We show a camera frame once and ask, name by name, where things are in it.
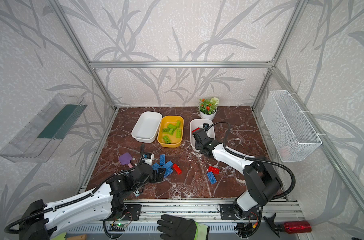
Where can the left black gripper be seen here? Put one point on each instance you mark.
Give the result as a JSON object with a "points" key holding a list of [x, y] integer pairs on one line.
{"points": [[157, 175]]}

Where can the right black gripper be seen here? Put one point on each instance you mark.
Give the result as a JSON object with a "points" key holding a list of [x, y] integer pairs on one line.
{"points": [[200, 137]]}

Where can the green lego brick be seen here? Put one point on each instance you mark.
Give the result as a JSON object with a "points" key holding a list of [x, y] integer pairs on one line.
{"points": [[178, 133], [172, 127], [166, 139], [178, 123]]}

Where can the green lego brick top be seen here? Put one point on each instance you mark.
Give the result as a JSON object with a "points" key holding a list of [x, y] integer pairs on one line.
{"points": [[172, 127]]}

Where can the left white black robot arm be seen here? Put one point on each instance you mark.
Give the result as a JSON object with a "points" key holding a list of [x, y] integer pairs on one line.
{"points": [[45, 221]]}

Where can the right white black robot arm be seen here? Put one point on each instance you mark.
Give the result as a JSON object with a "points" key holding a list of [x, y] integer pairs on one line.
{"points": [[261, 178]]}

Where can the large blue lego plate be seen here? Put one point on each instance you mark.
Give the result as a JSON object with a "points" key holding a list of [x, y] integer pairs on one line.
{"points": [[156, 166]]}

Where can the teal toy spatula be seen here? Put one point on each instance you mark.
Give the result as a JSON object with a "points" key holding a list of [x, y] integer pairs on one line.
{"points": [[137, 193]]}

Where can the blue lego brick upright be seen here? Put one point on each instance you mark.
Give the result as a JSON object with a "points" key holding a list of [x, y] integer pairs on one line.
{"points": [[162, 159]]}

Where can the blue lego brick middle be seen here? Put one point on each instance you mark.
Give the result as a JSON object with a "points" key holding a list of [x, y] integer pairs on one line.
{"points": [[168, 168]]}

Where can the right white rectangular bin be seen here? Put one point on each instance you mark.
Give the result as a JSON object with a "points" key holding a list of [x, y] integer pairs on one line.
{"points": [[201, 123]]}

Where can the white rectangular bin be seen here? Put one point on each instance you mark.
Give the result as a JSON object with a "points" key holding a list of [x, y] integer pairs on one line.
{"points": [[147, 126], [201, 123]]}

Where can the purple pink toy spatula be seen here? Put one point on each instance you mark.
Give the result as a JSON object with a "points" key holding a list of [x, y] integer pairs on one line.
{"points": [[125, 160]]}

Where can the blue lego brick right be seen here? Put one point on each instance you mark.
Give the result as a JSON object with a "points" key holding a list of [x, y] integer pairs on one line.
{"points": [[212, 178]]}

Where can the potted artificial flower plant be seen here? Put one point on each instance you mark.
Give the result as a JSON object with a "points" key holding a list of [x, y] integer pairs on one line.
{"points": [[208, 108]]}

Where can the yellow rectangular bin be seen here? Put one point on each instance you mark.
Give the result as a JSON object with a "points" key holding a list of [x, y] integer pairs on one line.
{"points": [[171, 130]]}

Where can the left white rectangular bin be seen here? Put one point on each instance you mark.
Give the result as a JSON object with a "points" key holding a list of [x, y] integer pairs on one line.
{"points": [[147, 126]]}

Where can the black work glove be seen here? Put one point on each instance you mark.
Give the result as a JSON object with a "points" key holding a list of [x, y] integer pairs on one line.
{"points": [[177, 228]]}

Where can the black clamp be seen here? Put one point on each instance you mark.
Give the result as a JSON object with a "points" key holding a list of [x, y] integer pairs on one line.
{"points": [[275, 228]]}

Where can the red metal bottle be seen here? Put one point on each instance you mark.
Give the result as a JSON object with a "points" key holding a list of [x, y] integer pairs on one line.
{"points": [[297, 227]]}

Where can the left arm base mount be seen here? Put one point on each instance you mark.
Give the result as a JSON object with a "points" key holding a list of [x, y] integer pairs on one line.
{"points": [[131, 213]]}

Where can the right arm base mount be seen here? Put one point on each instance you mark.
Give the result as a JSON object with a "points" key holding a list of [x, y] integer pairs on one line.
{"points": [[228, 213]]}

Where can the white wire mesh basket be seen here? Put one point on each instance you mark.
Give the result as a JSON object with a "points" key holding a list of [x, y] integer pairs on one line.
{"points": [[292, 133]]}

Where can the clear plastic wall shelf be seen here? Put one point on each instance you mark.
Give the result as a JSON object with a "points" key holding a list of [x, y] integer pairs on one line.
{"points": [[40, 138]]}

